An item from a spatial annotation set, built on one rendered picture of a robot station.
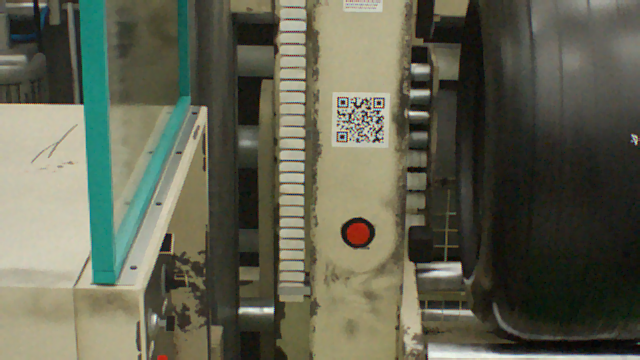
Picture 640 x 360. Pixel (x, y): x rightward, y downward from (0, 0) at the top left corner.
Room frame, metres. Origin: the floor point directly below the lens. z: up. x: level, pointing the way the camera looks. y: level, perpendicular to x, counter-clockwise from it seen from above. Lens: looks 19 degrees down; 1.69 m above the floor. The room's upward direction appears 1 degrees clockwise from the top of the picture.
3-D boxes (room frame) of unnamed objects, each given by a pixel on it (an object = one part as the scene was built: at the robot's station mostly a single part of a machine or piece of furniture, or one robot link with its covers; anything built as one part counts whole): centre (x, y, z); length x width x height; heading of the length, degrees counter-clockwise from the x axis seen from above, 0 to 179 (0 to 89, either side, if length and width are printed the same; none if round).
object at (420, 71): (2.07, -0.08, 1.05); 0.20 x 0.15 x 0.30; 90
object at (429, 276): (1.83, -0.31, 0.90); 0.35 x 0.05 x 0.05; 90
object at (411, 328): (1.69, -0.12, 0.90); 0.40 x 0.03 x 0.10; 0
